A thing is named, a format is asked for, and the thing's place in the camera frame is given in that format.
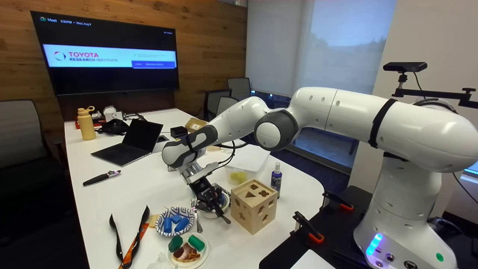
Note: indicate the bright green toy piece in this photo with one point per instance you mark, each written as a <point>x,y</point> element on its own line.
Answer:
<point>198,243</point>

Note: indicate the orange black clamp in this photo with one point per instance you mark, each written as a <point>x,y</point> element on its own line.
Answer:
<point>338,203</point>
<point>308,228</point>

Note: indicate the black cloth bag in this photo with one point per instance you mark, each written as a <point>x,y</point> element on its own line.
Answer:
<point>114,126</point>

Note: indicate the wooden shape sorter box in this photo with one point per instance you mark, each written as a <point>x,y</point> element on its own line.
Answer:
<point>255,207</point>

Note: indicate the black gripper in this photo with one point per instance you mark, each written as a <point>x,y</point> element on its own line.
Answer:
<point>202,189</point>

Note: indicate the grey office chair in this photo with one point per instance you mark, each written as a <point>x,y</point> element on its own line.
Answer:
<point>216,104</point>
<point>240,89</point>
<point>20,132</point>

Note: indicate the small black box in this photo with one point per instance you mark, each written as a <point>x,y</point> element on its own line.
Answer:
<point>178,132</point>

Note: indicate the tan cardboard box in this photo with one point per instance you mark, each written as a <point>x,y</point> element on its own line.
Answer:
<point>195,123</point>

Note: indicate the black laptop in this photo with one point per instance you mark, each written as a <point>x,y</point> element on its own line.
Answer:
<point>132,143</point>

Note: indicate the brown toy food piece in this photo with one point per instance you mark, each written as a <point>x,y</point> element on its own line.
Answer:
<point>187,255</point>

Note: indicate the dark green toy piece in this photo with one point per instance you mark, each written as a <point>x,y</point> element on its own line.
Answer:
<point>177,243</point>

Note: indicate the white board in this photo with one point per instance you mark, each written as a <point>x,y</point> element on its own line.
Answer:
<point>313,262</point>

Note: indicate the small metal spoon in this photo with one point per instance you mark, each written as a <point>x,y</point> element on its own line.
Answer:
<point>199,227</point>

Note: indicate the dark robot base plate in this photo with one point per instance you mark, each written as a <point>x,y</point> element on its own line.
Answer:
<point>344,234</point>

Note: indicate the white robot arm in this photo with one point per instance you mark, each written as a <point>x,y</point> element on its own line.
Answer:
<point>419,129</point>

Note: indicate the white small item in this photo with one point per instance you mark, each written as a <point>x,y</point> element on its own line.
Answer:
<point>111,114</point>

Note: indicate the yellow water bottle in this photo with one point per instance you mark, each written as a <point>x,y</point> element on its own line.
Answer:
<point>87,126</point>

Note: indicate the large wall television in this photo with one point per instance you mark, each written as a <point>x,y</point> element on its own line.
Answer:
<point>105,53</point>

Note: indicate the clear bag yellow contents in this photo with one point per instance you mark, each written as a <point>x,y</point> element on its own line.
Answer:
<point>238,177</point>

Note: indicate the black camera on stand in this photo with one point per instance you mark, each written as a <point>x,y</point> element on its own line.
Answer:
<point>405,67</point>

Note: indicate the small clear bottle blue label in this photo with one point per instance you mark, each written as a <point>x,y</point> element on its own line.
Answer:
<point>277,180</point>

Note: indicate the black marker pen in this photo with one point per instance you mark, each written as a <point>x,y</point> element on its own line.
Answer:
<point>99,179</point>

